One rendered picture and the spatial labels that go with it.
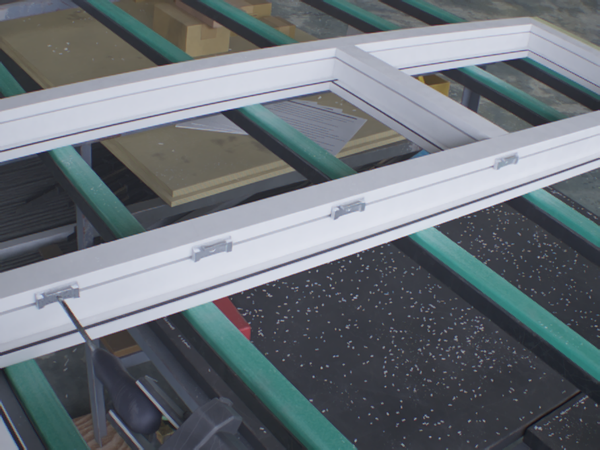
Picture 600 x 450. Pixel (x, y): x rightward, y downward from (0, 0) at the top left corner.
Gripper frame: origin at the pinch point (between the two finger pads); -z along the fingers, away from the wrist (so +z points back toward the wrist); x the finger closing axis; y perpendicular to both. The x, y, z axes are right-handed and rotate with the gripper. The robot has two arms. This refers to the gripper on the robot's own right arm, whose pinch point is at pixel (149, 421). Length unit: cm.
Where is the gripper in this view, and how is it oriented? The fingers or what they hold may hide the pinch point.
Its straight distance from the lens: 72.4
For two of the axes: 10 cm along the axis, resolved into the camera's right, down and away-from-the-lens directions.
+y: -2.0, -3.0, -9.3
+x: 6.8, -7.3, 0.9
